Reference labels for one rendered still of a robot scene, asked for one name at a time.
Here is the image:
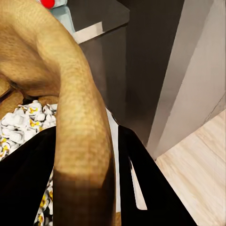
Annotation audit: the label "microwave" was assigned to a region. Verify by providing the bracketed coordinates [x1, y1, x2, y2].
[39, 0, 67, 12]

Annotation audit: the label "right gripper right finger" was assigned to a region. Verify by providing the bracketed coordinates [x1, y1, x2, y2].
[118, 125, 197, 226]

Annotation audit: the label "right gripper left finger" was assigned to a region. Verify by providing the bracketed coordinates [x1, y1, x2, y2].
[0, 126, 56, 226]

